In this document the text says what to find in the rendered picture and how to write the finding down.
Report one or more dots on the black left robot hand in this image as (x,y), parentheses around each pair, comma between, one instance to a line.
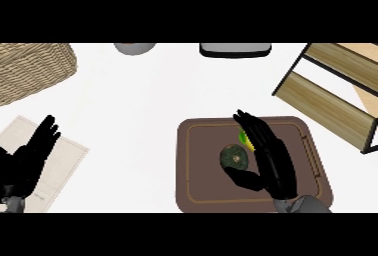
(26,163)

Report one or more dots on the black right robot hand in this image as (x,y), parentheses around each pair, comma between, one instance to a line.
(270,160)

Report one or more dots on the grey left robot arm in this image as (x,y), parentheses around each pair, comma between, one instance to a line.
(11,203)

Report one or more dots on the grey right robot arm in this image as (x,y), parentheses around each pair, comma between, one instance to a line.
(301,205)

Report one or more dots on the brown tray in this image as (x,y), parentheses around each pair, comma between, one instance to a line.
(206,186)

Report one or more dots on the wooden tiered shelf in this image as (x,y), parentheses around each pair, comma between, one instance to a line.
(329,103)

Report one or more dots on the cream placemat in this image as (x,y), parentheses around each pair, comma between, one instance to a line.
(59,166)

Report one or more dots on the dark green round fruit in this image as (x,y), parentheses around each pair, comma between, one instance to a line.
(233,157)

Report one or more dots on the wicker basket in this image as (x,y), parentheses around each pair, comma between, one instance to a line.
(29,70)

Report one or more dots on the black and grey appliance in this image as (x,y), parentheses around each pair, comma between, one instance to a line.
(234,50)

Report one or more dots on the grey bowl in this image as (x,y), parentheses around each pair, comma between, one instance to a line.
(132,48)

